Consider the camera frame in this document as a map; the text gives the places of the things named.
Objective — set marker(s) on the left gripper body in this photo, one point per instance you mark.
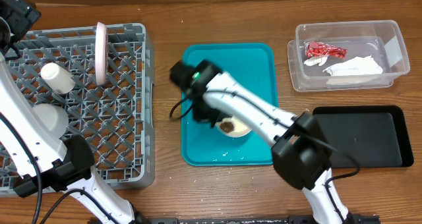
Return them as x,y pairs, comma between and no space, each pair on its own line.
13,26

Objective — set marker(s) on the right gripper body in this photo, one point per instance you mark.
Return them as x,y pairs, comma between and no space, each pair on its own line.
202,112

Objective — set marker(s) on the small white plate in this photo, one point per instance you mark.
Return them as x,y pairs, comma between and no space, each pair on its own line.
241,129

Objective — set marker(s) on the white paper cup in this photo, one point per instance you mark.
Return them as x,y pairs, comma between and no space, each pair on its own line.
57,78

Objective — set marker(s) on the large white plate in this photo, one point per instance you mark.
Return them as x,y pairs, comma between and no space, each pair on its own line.
101,53

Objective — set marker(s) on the grey ceramic bowl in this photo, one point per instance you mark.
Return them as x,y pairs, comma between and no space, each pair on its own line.
55,118

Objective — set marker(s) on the red snack wrapper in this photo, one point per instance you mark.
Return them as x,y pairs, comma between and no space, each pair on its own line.
318,49

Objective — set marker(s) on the small torn white tissue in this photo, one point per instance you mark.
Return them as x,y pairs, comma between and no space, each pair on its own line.
320,60

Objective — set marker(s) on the large white tissue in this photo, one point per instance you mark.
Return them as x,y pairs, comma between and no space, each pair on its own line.
355,67

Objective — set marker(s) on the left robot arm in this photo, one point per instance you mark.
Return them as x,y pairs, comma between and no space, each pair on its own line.
41,158

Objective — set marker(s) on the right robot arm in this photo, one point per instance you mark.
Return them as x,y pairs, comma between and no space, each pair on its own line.
300,151

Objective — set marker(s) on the brown food scrap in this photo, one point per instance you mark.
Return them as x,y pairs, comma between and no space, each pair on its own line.
227,126

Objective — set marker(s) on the teal plastic serving tray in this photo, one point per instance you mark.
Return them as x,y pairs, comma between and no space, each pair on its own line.
251,64

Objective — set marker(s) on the grey plastic dish rack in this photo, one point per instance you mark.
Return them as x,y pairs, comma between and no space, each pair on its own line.
116,117

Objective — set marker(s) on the clear plastic bin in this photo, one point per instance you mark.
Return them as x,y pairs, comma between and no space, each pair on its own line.
380,39

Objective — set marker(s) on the black plastic tray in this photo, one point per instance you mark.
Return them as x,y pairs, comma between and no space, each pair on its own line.
375,135

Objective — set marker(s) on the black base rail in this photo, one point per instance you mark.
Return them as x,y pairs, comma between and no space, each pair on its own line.
294,219

